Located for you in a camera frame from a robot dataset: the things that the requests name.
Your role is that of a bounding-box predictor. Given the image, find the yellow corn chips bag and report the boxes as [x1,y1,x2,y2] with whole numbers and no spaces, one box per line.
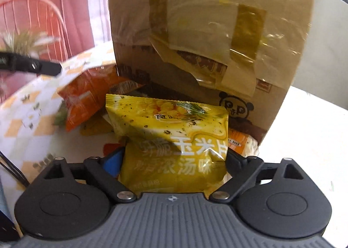
[105,94,228,195]

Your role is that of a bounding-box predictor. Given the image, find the red dried fruit packet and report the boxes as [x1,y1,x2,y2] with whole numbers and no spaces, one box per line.
[103,143,121,157]

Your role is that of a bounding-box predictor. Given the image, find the orange white biscuit pack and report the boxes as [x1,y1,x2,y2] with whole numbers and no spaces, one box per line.
[228,128,259,157]

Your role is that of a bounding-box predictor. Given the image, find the orange chips bag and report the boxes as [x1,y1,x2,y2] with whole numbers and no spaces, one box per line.
[58,65,143,131]

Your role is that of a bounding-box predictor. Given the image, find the floral checkered tablecloth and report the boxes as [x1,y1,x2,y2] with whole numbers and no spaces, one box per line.
[1,42,347,247]

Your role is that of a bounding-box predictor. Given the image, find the brown cardboard box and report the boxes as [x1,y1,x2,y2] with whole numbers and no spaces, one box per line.
[109,0,315,142]

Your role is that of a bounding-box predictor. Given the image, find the black cable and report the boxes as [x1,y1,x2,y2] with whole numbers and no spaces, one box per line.
[0,151,31,188]

